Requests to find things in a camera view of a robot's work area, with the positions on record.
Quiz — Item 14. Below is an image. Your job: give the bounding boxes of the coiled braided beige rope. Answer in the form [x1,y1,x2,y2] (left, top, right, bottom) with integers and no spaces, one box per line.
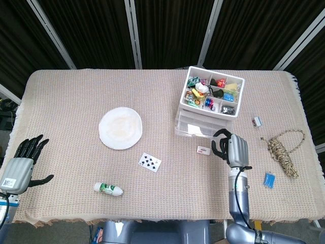
[260,129,306,179]

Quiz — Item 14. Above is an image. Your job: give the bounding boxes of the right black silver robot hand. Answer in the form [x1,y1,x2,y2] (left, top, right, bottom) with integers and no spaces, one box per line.
[211,129,252,170]

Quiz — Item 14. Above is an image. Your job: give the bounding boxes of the small blue packet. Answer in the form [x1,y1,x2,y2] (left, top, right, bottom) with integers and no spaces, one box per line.
[263,172,277,189]

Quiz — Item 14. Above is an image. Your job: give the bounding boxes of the clear plastic drawer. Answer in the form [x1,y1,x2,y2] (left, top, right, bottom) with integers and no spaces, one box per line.
[174,111,231,139]

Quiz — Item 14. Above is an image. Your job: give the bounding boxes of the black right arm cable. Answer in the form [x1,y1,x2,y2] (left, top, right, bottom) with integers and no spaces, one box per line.
[234,166,257,231]

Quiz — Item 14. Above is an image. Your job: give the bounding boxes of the white bottle with green label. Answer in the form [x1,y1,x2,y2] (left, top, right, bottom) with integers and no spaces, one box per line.
[93,182,124,197]

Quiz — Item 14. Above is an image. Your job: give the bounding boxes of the black binder clips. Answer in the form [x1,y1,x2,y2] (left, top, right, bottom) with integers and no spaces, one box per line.
[220,105,236,115]

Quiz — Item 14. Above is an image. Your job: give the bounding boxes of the white paper plate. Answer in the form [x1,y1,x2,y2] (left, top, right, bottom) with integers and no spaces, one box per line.
[98,107,143,150]

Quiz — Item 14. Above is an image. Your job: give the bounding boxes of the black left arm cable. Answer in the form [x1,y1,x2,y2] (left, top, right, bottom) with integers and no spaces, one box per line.
[0,193,11,227]

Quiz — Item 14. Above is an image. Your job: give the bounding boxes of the white plastic drawer unit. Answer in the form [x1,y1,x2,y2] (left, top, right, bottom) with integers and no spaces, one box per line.
[175,66,245,128]

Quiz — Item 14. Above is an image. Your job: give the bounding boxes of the blue printed package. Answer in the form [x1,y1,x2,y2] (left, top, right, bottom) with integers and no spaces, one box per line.
[91,225,104,244]

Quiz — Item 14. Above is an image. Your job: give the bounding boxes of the grey metal frame post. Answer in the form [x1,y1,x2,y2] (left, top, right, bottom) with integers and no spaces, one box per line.
[26,0,77,70]
[124,0,143,70]
[198,0,224,68]
[273,10,325,71]
[0,83,22,105]

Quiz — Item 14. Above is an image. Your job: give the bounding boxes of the dark pleated curtain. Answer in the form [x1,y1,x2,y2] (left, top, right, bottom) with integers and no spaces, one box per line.
[0,0,325,153]

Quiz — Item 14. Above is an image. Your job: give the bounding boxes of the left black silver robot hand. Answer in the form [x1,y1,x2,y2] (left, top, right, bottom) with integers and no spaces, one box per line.
[0,134,55,195]

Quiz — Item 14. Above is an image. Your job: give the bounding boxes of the beige woven tablecloth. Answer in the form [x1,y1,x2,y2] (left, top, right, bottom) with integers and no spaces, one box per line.
[9,68,325,227]

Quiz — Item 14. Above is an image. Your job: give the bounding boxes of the grey robot torso base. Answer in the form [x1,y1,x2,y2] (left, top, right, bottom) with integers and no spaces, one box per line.
[101,220,211,244]

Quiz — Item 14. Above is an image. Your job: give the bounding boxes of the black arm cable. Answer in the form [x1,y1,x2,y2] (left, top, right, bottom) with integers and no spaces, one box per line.
[0,193,11,227]
[234,166,257,231]

